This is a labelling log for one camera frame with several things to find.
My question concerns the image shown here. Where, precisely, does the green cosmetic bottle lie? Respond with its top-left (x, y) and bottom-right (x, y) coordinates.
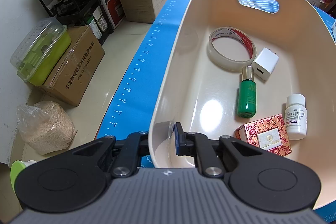
top-left (237, 66), bottom-right (256, 118)

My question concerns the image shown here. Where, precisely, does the red patterned gift box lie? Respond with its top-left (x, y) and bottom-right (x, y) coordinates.
top-left (235, 114), bottom-right (292, 156)

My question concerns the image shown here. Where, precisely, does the clear adhesive tape roll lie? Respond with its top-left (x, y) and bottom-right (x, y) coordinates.
top-left (207, 27), bottom-right (257, 72)

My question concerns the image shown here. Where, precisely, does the white usb charger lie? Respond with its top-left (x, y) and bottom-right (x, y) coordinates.
top-left (252, 48), bottom-right (279, 81)

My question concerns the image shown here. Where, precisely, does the white medicine bottle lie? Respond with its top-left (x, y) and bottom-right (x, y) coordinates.
top-left (284, 94), bottom-right (307, 140)

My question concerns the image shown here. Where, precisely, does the beige plastic storage bin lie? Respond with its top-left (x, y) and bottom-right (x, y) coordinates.
top-left (149, 0), bottom-right (335, 208)

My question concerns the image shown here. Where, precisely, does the blue silicone table mat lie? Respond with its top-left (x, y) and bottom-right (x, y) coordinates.
top-left (98, 0), bottom-right (335, 223)

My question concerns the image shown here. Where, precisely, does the bag of grain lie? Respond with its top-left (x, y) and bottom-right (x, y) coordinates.
top-left (17, 101), bottom-right (77, 155)

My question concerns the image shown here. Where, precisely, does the brown printed cardboard box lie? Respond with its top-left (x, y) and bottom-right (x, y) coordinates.
top-left (39, 26), bottom-right (105, 107)

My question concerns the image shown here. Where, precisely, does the green lidded white cup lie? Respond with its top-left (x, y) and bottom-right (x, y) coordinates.
top-left (10, 160), bottom-right (36, 191)

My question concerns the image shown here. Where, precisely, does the green lidded plastic container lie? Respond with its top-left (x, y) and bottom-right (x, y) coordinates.
top-left (10, 17), bottom-right (71, 86)

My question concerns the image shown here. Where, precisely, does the blue white tissue box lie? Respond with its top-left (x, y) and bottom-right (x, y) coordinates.
top-left (331, 21), bottom-right (336, 42)

